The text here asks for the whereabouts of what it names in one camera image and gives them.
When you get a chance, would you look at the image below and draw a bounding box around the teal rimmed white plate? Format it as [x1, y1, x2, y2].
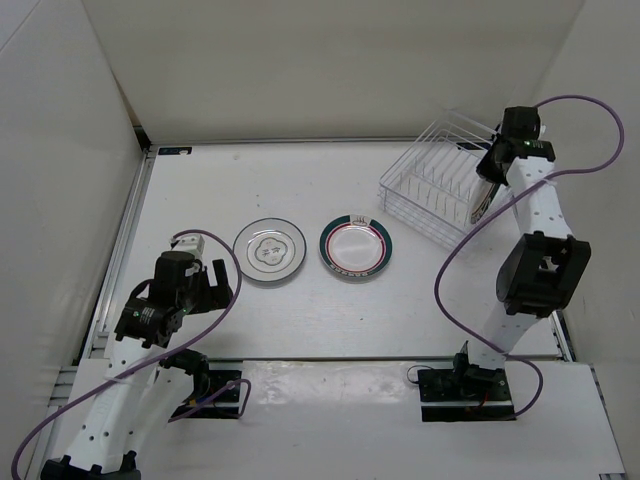
[318, 214, 394, 282]

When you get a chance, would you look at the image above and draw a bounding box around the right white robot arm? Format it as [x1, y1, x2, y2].
[449, 106, 591, 400]

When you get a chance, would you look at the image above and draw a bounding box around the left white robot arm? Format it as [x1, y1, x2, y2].
[40, 247, 238, 479]

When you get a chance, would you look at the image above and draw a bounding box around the black label sticker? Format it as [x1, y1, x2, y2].
[157, 146, 193, 156]

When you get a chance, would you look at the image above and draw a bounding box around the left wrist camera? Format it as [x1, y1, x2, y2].
[170, 234, 205, 261]

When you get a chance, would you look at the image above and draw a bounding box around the white wire dish rack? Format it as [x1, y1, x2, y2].
[379, 111, 500, 250]

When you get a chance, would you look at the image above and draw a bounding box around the aluminium rail frame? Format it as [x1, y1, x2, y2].
[47, 127, 156, 451]

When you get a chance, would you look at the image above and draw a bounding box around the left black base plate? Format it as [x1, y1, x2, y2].
[170, 370, 242, 422]

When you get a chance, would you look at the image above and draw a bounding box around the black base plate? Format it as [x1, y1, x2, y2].
[170, 370, 242, 422]
[406, 365, 516, 423]

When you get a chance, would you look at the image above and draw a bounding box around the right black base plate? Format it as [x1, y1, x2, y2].
[406, 365, 516, 423]

